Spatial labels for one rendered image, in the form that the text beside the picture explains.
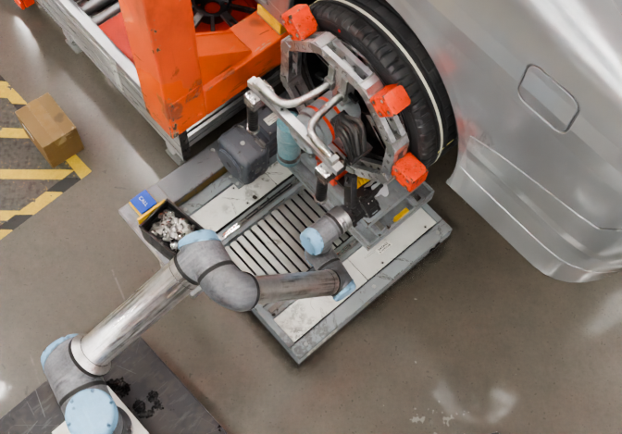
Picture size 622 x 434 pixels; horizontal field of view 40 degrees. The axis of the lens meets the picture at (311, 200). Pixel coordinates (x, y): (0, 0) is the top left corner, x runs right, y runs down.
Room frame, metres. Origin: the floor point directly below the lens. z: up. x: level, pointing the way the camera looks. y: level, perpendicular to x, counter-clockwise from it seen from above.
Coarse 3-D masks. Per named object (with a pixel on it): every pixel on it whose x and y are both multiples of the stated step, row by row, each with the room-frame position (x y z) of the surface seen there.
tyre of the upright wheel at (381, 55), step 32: (320, 0) 1.75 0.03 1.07; (352, 0) 1.71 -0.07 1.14; (384, 0) 1.69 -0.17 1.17; (352, 32) 1.57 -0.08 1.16; (384, 32) 1.56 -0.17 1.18; (384, 64) 1.47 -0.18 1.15; (416, 64) 1.49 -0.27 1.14; (416, 96) 1.40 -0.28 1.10; (448, 96) 1.45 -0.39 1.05; (416, 128) 1.35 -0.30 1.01; (448, 128) 1.39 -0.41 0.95
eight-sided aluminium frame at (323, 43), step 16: (320, 32) 1.61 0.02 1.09; (288, 48) 1.63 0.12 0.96; (304, 48) 1.59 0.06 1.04; (320, 48) 1.53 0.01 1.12; (336, 48) 1.55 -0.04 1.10; (288, 64) 1.64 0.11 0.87; (336, 64) 1.48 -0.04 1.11; (352, 64) 1.50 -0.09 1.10; (288, 80) 1.64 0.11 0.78; (352, 80) 1.44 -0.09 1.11; (368, 80) 1.43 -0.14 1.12; (368, 96) 1.39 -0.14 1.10; (384, 128) 1.33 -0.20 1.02; (400, 128) 1.35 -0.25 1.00; (400, 144) 1.31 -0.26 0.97; (368, 160) 1.41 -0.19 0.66; (384, 160) 1.31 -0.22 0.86; (368, 176) 1.34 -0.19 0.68; (384, 176) 1.30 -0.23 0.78
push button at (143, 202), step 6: (144, 192) 1.30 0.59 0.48; (132, 198) 1.28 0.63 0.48; (138, 198) 1.28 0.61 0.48; (144, 198) 1.28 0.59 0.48; (150, 198) 1.28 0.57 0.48; (132, 204) 1.26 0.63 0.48; (138, 204) 1.26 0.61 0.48; (144, 204) 1.26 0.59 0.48; (150, 204) 1.26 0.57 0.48; (156, 204) 1.27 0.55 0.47; (138, 210) 1.23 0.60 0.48; (144, 210) 1.23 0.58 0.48
